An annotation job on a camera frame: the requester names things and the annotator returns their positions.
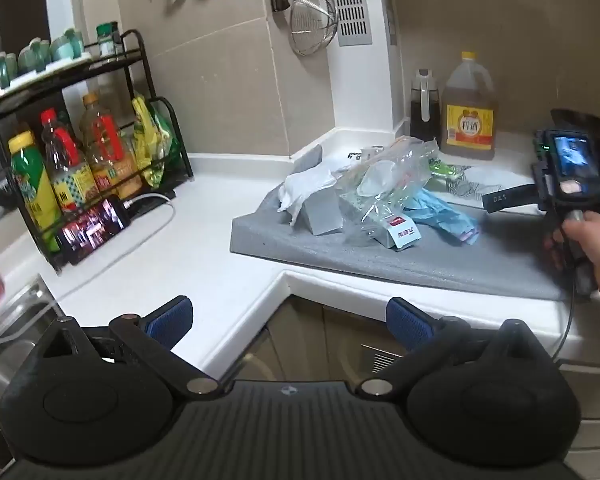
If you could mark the grey counter mat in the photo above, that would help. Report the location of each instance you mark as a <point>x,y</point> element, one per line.
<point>455,265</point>

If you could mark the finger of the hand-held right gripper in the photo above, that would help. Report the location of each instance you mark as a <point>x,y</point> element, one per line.
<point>510,197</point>

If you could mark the beige cabinet door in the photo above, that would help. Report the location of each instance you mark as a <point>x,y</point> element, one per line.
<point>300,340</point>

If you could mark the blue plastic packet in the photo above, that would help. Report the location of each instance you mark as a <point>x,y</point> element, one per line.
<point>442,217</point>

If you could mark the steel sink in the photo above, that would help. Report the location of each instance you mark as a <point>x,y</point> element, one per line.
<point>0,380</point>

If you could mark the person's right hand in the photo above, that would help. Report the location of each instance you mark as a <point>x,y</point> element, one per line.
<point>592,240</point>

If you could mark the green ceramic cup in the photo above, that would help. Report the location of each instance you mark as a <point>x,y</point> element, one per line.
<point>34,56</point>
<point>67,44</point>
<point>2,69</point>

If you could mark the metal mesh strainer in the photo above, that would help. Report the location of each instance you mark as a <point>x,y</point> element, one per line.
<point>312,20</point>

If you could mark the clear plastic bag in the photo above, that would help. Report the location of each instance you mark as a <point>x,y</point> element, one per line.
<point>375,185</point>

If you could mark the grey cabinet vent grille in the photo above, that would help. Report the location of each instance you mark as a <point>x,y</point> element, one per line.
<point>377,358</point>

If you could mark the large amber liquid jug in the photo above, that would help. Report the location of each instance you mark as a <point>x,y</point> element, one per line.
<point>469,120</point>

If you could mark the small white packet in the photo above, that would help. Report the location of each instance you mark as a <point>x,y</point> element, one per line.
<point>371,154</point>

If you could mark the green-capped spice jar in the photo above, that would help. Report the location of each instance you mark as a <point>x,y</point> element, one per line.
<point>106,40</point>

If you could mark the yellow-capped green bottle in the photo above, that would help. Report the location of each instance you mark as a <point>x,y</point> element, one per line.
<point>30,185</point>

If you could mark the white cup tray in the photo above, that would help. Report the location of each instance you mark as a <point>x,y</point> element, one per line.
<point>40,77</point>

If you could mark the white tissue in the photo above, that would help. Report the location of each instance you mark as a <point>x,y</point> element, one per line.
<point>305,187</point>

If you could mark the grey block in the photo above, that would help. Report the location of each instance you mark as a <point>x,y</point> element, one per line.
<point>325,212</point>

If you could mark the grey wall vent grille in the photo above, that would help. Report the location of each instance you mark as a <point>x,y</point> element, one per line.
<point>350,2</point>

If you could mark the yellow green snack bags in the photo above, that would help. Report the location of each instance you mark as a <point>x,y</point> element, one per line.
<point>150,140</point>

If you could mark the red-capped seasoning bottle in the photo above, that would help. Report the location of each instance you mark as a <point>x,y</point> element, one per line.
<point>67,170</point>

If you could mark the orange-capped oil bottle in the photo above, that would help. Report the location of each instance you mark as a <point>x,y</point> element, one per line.
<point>107,150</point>

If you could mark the green snack packet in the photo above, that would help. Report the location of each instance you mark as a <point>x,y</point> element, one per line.
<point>445,169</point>

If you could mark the small white teal carton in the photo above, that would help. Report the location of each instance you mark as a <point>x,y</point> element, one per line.
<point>402,232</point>

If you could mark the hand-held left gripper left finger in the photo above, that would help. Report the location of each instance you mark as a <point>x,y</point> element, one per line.
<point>172,318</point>

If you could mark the black smartphone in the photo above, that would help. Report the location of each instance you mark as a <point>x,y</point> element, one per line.
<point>92,230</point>

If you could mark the dark sauce bottle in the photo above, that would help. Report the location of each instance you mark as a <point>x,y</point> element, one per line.
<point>425,110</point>

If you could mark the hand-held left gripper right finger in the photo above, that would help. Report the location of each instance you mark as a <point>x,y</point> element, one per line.
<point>405,318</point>

